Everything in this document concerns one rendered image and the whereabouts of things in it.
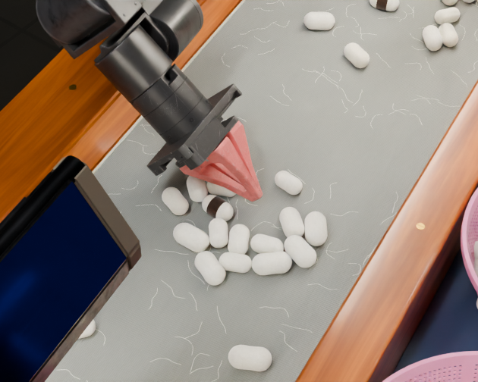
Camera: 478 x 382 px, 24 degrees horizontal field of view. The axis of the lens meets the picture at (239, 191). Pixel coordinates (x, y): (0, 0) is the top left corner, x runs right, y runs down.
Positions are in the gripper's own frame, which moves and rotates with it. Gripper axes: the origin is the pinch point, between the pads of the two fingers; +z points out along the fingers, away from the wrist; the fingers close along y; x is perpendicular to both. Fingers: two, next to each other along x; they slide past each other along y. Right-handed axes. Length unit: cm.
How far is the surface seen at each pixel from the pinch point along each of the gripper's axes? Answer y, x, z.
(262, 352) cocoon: -16.0, -6.4, 7.5
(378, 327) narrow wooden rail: -9.0, -11.8, 13.0
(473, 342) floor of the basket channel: 0.1, -9.6, 24.1
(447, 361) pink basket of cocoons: -9.4, -16.2, 18.0
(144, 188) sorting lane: -3.2, 8.5, -6.7
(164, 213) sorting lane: -5.1, 6.2, -4.0
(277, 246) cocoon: -4.6, -3.1, 4.2
